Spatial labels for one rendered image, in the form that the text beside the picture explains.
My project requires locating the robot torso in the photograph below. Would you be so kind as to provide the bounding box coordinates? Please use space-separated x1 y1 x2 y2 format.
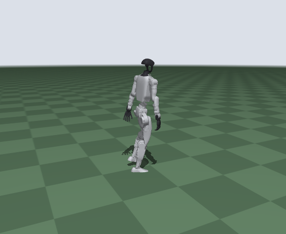
135 74 153 118

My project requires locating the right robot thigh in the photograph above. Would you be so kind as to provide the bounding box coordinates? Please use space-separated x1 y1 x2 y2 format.
137 113 152 146

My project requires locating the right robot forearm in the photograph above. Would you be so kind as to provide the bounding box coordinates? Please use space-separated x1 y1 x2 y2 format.
153 97 161 118

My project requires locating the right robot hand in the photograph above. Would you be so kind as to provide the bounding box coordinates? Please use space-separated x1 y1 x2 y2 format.
155 115 161 131

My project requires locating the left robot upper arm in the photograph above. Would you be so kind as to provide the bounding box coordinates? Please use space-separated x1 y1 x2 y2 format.
131 76 138 97

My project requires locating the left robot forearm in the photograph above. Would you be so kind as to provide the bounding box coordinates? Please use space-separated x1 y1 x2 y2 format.
127 94 135 110

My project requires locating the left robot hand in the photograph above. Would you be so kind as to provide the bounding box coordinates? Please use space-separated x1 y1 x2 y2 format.
123 106 133 121

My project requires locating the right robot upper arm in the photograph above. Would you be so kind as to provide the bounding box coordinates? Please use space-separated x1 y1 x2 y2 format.
149 78 158 102

